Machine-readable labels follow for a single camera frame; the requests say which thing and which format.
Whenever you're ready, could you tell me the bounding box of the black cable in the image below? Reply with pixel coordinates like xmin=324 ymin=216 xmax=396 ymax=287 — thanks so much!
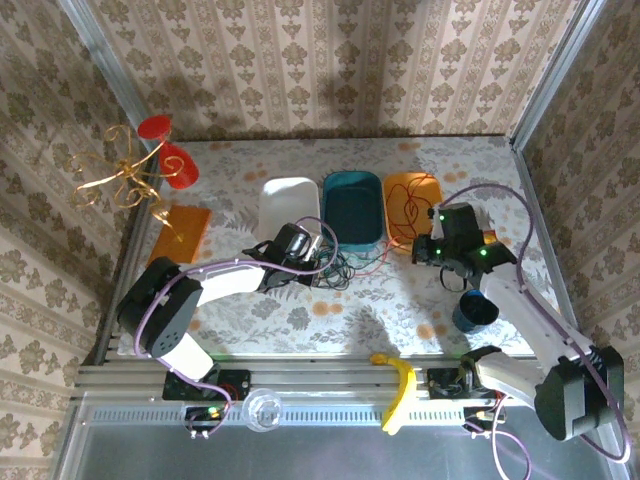
xmin=318 ymin=244 xmax=352 ymax=292

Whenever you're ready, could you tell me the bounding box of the red cable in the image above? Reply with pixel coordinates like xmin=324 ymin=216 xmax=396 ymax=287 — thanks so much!
xmin=344 ymin=173 xmax=444 ymax=278

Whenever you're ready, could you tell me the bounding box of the orange plastic bin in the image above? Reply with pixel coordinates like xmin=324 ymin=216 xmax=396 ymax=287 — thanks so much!
xmin=382 ymin=171 xmax=446 ymax=256

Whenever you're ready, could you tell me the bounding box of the teal plastic bin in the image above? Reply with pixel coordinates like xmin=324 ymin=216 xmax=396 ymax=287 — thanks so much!
xmin=321 ymin=170 xmax=387 ymax=253

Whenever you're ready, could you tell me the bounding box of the white plastic bin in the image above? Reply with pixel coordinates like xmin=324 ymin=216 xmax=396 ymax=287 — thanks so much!
xmin=258 ymin=177 xmax=322 ymax=251

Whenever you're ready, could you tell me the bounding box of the dark blue cup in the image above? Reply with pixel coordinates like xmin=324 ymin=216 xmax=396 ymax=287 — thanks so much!
xmin=452 ymin=289 xmax=500 ymax=335

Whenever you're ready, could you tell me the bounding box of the floral tablecloth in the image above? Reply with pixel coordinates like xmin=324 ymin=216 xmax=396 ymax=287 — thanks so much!
xmin=119 ymin=137 xmax=561 ymax=359

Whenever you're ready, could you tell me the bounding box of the orange wooden board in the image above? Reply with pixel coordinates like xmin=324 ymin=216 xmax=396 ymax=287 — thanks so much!
xmin=146 ymin=204 xmax=213 ymax=265

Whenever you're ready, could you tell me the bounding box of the yellow banana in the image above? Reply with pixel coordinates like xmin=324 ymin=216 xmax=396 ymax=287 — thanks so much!
xmin=368 ymin=352 xmax=419 ymax=436

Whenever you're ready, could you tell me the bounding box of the red plastic wine glass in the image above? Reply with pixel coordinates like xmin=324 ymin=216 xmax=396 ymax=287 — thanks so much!
xmin=137 ymin=114 xmax=200 ymax=190

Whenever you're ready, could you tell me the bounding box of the grey metal cabinet top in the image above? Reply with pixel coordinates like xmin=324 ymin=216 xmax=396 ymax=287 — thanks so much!
xmin=53 ymin=392 xmax=637 ymax=480

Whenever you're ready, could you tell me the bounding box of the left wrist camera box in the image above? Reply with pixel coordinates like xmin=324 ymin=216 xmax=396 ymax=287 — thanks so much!
xmin=287 ymin=232 xmax=324 ymax=262

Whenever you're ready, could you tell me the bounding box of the aluminium rail frame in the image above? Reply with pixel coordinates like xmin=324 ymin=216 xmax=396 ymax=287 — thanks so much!
xmin=74 ymin=355 xmax=614 ymax=402

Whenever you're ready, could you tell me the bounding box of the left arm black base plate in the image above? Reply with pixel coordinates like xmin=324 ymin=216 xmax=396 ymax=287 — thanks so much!
xmin=163 ymin=368 xmax=251 ymax=401

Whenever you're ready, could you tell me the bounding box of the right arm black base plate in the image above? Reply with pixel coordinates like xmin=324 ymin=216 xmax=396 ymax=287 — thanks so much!
xmin=427 ymin=367 xmax=520 ymax=400

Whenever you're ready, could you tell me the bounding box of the right aluminium corner post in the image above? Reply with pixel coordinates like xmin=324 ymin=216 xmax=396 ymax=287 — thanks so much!
xmin=507 ymin=0 xmax=601 ymax=151

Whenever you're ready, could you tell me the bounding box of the aluminium corner post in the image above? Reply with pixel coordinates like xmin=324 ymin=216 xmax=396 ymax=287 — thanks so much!
xmin=507 ymin=0 xmax=601 ymax=151
xmin=57 ymin=0 xmax=151 ymax=134

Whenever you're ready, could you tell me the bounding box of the gold wire ornament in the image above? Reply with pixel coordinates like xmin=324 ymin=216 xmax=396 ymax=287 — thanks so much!
xmin=66 ymin=124 xmax=186 ymax=245

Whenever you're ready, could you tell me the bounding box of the left aluminium corner post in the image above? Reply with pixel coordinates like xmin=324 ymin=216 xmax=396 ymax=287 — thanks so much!
xmin=57 ymin=0 xmax=151 ymax=134

